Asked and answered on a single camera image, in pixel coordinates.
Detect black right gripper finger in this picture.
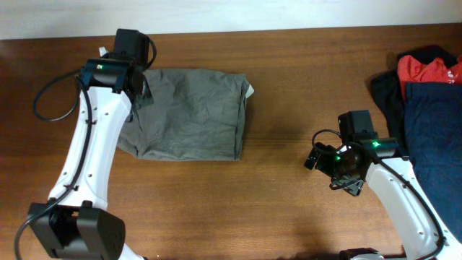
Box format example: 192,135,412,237
304,142,326,170
329,175,365,196

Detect grey shorts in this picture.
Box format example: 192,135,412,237
117,69,253,161

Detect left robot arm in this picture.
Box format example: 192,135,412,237
17,29,157,260

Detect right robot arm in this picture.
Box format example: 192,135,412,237
304,110,461,259

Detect black garment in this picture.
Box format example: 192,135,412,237
370,45,460,155

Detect navy blue garment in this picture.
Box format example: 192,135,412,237
404,82,461,241

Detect red garment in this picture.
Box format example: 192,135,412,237
397,55,461,100

